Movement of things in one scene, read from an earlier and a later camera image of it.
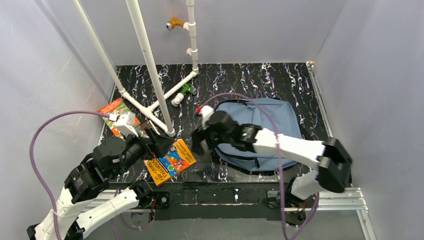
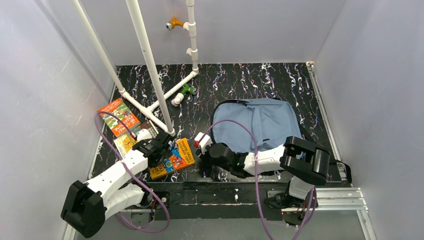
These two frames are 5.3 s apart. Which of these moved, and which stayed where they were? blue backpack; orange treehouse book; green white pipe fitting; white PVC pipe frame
Moved: orange treehouse book
Stayed: blue backpack; green white pipe fitting; white PVC pipe frame
